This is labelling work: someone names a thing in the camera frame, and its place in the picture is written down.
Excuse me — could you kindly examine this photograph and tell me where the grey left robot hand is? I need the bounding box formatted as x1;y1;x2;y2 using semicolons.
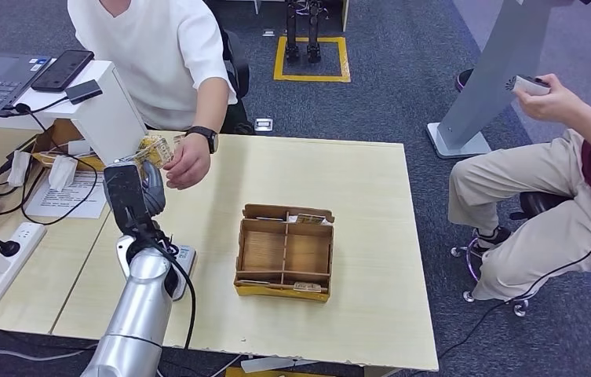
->
140;159;168;218

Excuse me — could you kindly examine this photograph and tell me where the person's right hand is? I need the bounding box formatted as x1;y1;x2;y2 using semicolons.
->
512;72;579;125

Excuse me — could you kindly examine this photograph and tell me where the person's left hand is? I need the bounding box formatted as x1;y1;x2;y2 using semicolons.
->
162;134;213;192

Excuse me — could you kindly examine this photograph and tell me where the white handheld controller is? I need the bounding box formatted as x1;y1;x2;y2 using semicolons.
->
505;74;553;98

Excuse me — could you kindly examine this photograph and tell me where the wooden card box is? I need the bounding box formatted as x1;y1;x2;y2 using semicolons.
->
233;203;336;305

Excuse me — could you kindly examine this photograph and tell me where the person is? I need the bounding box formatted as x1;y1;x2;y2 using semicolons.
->
447;72;591;304
66;0;239;191

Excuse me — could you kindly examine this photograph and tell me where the grey white card reader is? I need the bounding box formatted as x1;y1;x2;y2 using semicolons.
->
169;244;199;303

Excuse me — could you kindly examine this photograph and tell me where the black wristwatch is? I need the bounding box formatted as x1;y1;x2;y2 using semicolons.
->
184;125;220;155

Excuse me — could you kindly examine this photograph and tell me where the grey kiosk stand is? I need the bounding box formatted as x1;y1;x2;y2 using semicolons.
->
425;0;591;160

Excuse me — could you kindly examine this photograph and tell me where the printed paper sheet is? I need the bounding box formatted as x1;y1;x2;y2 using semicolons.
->
24;170;110;220

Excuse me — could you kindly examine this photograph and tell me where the white desk riser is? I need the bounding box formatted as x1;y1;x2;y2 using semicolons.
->
0;60;148;168

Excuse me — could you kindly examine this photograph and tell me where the black shoe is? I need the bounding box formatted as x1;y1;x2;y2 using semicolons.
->
454;68;476;93

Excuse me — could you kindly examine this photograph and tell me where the white paper tag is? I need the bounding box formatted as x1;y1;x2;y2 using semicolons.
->
6;150;32;189
47;155;78;192

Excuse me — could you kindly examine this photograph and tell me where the black wheeled stool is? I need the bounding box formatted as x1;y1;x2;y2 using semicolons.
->
449;191;575;318

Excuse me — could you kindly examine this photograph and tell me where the black office chair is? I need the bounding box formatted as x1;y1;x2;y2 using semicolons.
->
219;28;256;137

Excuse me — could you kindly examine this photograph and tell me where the brown cardboard box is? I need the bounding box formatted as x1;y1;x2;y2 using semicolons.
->
28;118;108;173

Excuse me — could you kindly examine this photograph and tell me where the black adapter box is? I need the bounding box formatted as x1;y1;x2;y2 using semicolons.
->
64;79;104;105

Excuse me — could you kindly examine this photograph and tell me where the white power strip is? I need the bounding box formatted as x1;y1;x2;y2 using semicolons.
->
0;221;48;324

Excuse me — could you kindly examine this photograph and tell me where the yellow floor tape square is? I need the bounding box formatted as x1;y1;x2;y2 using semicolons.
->
272;35;352;84

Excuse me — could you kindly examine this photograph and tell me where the black smartphone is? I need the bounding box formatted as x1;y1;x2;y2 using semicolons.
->
31;49;96;93

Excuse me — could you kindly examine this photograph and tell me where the black power plug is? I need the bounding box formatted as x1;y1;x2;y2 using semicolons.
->
0;234;21;258

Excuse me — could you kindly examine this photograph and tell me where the background humanoid robot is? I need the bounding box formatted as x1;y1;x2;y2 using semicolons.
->
283;0;326;65

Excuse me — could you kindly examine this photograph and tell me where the yellow board under table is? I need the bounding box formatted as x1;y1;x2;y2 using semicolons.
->
224;366;337;377

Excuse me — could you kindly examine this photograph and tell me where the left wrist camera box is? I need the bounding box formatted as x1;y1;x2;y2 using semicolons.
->
102;161;157;236

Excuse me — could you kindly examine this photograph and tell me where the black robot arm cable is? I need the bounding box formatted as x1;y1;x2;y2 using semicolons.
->
128;218;197;350

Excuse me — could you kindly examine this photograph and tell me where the black adapter cable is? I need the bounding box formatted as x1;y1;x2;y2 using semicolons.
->
13;96;100;227

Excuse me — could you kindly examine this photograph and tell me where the white power cable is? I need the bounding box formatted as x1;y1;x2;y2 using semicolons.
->
0;321;100;363

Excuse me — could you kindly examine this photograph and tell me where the black floor cable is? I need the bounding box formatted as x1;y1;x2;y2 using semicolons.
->
404;223;591;377

